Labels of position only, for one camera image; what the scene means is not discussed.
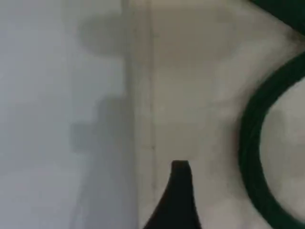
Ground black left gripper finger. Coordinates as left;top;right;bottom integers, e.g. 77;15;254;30
142;160;203;229

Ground white canvas bag green handles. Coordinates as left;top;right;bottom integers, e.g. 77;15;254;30
121;0;305;229

